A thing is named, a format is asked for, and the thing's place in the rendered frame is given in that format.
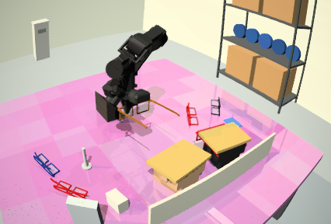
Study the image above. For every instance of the brown tortoiseshell glasses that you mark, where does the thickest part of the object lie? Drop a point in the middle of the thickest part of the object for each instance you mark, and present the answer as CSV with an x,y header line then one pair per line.
x,y
140,108

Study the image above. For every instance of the beige flat panel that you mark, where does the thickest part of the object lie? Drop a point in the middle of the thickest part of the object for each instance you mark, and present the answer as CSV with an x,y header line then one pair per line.
x,y
179,202

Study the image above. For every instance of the blue glasses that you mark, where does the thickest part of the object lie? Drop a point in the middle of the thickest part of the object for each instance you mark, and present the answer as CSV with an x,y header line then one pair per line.
x,y
50,168

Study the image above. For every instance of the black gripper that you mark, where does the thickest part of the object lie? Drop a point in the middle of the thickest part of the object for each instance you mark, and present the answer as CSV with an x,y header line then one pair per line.
x,y
130,95

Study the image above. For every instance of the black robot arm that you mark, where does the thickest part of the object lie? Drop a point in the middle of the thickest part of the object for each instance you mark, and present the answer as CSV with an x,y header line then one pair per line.
x,y
142,45

